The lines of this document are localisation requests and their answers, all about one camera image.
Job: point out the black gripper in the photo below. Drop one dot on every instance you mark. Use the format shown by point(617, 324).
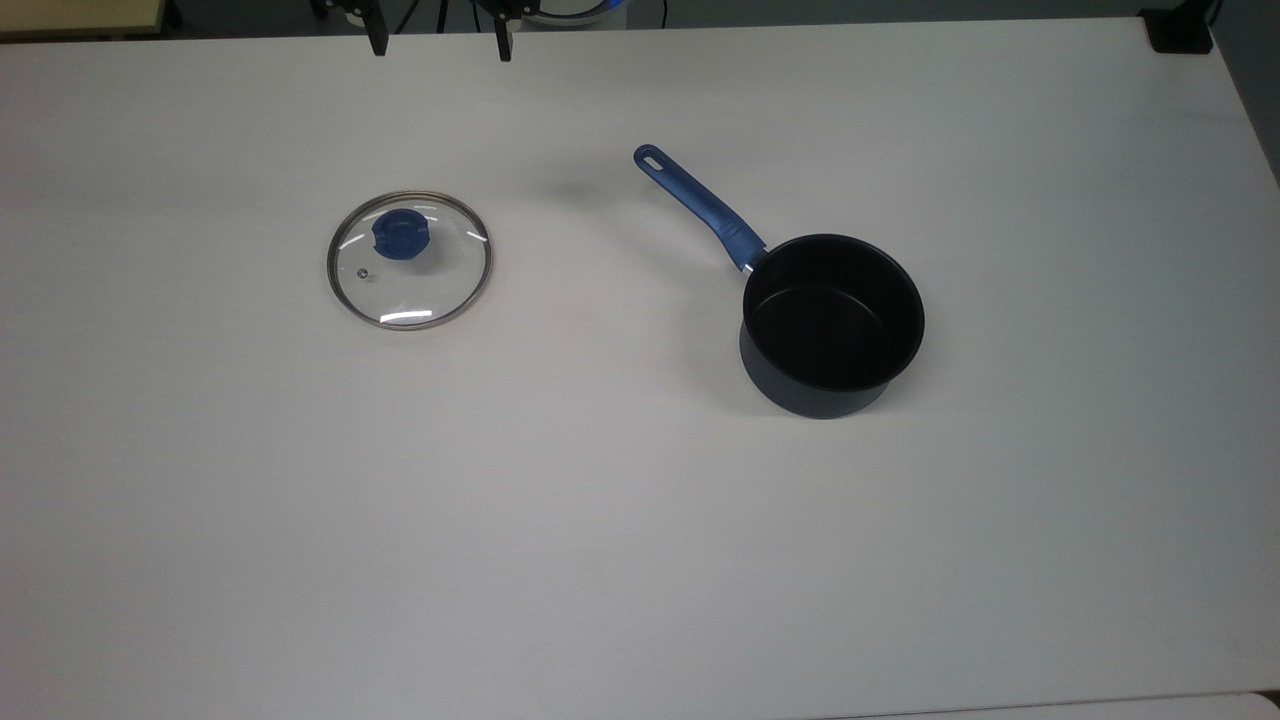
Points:
point(500, 6)

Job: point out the glass lid with blue knob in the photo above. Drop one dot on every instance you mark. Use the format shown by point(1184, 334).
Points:
point(400, 235)

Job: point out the beige wooden table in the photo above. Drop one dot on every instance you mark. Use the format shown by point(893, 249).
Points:
point(80, 15)

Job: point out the black table clamp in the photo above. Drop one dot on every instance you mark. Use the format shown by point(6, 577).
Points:
point(1180, 32)

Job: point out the white side table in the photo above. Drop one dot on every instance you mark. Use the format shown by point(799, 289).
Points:
point(1150, 710)

